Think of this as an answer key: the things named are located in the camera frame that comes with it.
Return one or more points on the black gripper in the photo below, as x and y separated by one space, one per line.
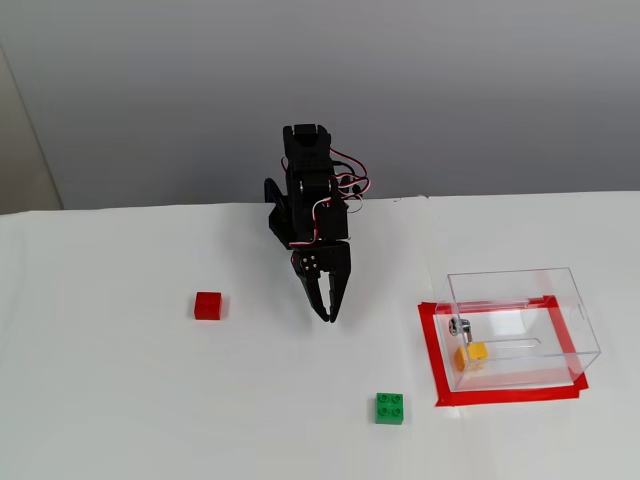
326 258

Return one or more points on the yellow lego brick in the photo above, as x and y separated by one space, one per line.
472 356

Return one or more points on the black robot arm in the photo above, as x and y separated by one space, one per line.
305 170

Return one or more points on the red lego brick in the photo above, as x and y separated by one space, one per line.
207 306

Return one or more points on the green lego brick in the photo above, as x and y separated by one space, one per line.
390 409

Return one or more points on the transparent plastic box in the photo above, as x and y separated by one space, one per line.
520 310

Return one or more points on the red tape square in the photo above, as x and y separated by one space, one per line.
430 350

